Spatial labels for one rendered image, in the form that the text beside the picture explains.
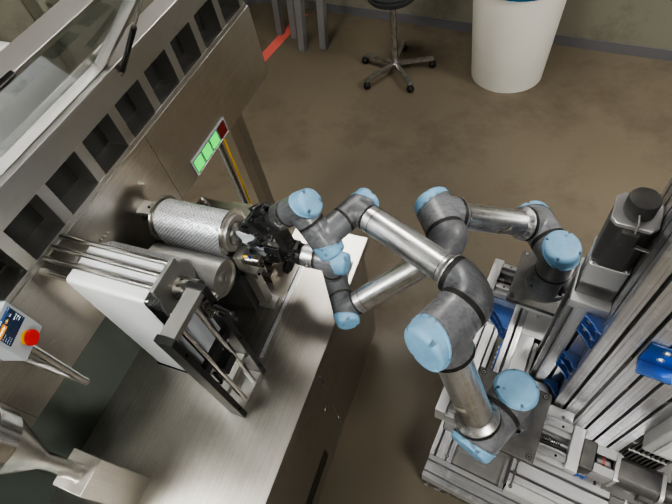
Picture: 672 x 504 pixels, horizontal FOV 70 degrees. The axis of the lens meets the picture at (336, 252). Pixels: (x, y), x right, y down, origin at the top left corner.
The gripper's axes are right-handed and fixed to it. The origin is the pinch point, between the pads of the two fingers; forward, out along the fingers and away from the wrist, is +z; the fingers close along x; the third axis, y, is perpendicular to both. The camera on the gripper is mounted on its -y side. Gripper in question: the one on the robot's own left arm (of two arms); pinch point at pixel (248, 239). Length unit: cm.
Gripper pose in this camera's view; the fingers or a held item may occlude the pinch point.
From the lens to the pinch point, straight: 146.6
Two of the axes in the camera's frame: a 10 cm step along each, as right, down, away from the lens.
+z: -6.3, 2.1, 7.5
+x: -3.3, 8.0, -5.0
